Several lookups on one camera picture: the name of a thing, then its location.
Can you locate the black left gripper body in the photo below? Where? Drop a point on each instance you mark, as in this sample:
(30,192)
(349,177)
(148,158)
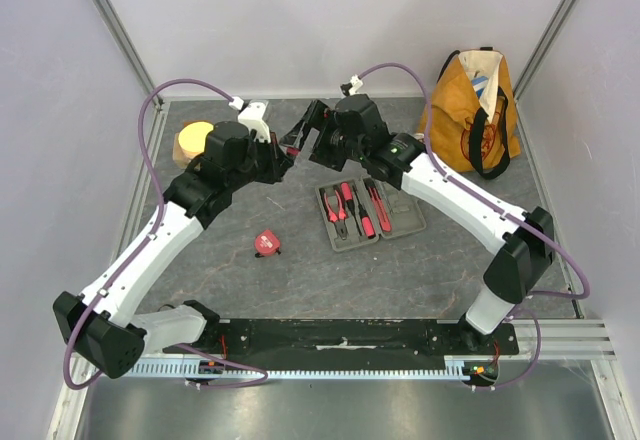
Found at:
(266,157)

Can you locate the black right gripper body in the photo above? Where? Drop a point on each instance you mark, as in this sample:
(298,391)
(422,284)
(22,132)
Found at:
(316,130)

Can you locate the pink handled screwdriver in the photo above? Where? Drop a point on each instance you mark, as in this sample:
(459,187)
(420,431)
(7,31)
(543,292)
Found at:
(348,197)
(365,220)

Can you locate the pink utility knife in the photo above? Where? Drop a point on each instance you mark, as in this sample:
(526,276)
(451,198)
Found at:
(379,207)

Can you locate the grey plastic tool case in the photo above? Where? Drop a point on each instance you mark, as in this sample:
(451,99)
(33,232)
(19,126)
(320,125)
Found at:
(403,211)

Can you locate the pink tape measure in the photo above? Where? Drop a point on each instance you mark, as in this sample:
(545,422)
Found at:
(267,244)

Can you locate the pink handled pliers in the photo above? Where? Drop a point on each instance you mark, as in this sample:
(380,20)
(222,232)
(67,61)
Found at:
(335,212)

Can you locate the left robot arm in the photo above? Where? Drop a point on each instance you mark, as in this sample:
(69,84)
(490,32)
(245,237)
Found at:
(101,323)

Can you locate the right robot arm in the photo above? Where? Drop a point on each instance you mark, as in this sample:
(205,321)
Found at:
(517,239)

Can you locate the yellow round sponge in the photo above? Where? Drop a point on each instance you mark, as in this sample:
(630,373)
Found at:
(204,128)

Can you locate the yellow tote bag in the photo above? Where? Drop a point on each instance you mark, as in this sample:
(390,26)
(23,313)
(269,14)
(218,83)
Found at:
(472,116)

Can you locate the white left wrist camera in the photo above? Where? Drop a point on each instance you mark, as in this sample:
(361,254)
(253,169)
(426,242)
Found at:
(252,115)

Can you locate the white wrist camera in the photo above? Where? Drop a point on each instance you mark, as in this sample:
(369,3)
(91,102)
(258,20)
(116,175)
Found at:
(352,86)
(252,115)

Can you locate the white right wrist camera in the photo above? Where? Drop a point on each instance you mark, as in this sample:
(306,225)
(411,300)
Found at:
(352,86)

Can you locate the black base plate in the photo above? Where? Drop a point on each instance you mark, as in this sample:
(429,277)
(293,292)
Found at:
(430,336)

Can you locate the grey cable duct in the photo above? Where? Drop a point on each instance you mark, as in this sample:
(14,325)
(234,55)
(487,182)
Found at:
(192,367)

